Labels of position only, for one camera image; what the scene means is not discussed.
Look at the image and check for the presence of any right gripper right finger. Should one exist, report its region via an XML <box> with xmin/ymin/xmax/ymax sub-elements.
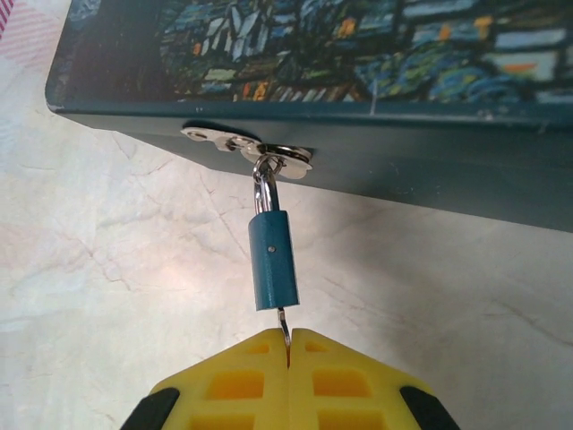
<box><xmin>289</xmin><ymin>327</ymin><xmax>463</xmax><ymax>430</ymax></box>

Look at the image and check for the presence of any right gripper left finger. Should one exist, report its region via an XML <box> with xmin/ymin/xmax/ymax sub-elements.
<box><xmin>116</xmin><ymin>327</ymin><xmax>292</xmax><ymax>430</ymax></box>

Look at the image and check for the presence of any small blue padlock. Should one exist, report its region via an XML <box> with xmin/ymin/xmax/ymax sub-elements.
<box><xmin>246</xmin><ymin>153</ymin><xmax>301</xmax><ymax>312</ymax></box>

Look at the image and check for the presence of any silver metal hasp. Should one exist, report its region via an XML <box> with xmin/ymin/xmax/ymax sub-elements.
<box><xmin>179</xmin><ymin>125</ymin><xmax>313</xmax><ymax>180</ymax></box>

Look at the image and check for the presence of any starry night painted tin box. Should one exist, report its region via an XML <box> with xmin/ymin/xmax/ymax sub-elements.
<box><xmin>44</xmin><ymin>0</ymin><xmax>573</xmax><ymax>235</ymax></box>

